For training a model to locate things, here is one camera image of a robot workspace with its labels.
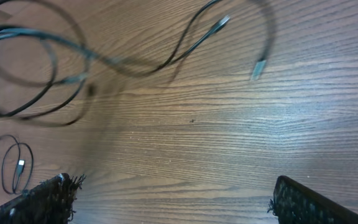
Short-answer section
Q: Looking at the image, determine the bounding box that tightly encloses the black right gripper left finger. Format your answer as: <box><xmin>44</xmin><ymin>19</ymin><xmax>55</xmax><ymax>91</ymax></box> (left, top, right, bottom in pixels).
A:
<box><xmin>0</xmin><ymin>173</ymin><xmax>86</xmax><ymax>224</ymax></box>

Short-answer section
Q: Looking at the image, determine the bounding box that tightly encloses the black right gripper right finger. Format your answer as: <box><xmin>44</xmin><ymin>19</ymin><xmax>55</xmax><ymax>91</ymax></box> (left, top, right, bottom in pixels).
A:
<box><xmin>267</xmin><ymin>175</ymin><xmax>358</xmax><ymax>224</ymax></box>

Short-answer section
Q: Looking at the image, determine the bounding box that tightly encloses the black USB-A cable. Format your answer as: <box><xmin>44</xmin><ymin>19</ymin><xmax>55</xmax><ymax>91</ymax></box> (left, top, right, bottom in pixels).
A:
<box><xmin>0</xmin><ymin>134</ymin><xmax>35</xmax><ymax>195</ymax></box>

